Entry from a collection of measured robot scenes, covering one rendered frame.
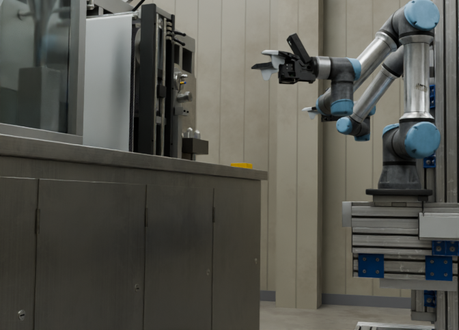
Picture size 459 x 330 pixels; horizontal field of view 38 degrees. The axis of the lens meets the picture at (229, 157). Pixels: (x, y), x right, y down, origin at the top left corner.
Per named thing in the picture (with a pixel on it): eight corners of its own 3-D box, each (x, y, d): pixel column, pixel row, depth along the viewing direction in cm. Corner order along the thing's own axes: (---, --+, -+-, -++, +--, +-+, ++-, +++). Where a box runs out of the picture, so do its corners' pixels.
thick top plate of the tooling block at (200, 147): (192, 152, 278) (192, 137, 279) (110, 153, 293) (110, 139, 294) (208, 154, 293) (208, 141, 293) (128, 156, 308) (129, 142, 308)
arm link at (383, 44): (392, 9, 249) (306, 102, 241) (405, 1, 238) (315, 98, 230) (413, 31, 250) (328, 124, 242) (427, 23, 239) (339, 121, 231)
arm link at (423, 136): (422, 160, 236) (421, 7, 239) (443, 158, 221) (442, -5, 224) (390, 160, 233) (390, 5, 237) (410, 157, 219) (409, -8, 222)
